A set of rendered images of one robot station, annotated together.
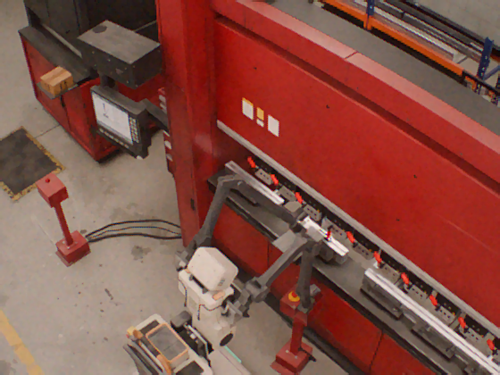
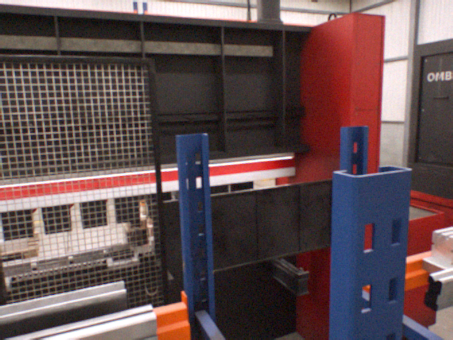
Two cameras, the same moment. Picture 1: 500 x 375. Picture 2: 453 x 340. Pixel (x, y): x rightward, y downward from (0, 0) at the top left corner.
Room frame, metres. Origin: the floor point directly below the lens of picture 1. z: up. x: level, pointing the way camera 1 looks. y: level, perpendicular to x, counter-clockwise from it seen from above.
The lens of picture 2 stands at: (3.43, -2.52, 1.80)
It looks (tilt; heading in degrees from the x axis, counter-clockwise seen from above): 10 degrees down; 109
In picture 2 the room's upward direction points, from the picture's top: 2 degrees counter-clockwise
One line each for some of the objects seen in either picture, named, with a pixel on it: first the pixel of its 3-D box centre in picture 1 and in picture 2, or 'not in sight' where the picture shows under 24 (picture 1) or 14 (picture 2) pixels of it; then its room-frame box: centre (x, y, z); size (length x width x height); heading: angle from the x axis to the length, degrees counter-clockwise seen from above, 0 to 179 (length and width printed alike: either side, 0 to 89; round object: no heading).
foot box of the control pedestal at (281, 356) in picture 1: (291, 357); not in sight; (2.00, -0.29, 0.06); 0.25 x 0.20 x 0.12; 142
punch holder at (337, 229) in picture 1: (340, 221); (158, 203); (2.27, -0.51, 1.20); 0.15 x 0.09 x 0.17; 43
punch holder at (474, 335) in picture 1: (476, 325); not in sight; (1.54, -1.19, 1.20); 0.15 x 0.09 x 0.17; 43
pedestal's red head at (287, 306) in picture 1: (301, 302); not in sight; (2.02, -0.31, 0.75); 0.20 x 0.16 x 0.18; 52
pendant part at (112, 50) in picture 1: (125, 95); not in sight; (3.02, 0.78, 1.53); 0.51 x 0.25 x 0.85; 51
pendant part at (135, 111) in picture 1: (122, 119); not in sight; (2.92, 0.80, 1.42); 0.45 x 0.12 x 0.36; 51
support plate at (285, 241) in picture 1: (298, 239); not in sight; (2.30, -0.29, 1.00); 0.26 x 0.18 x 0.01; 133
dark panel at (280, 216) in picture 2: not in sight; (252, 227); (2.92, -0.61, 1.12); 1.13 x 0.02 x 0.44; 43
